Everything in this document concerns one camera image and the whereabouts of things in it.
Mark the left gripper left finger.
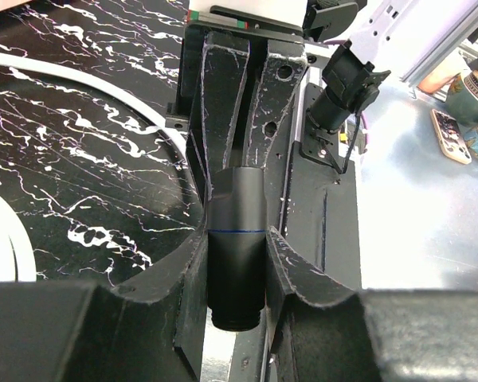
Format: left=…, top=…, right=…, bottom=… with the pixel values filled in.
left=0, top=231, right=207, bottom=381

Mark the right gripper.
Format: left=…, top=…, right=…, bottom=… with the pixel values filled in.
left=174, top=6, right=307, bottom=199

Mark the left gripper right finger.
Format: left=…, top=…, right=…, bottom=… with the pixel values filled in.
left=266, top=228, right=478, bottom=381

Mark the black hose connector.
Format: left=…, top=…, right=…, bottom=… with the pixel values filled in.
left=206, top=167, right=267, bottom=332

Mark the white hose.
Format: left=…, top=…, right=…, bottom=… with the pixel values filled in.
left=0, top=49, right=192, bottom=283

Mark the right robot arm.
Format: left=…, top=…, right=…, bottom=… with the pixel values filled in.
left=176, top=1, right=387, bottom=200

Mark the marble pattern mat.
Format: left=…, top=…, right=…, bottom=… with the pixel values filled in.
left=0, top=1, right=202, bottom=286

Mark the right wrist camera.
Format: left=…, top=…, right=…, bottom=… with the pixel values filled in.
left=189, top=0, right=308, bottom=27

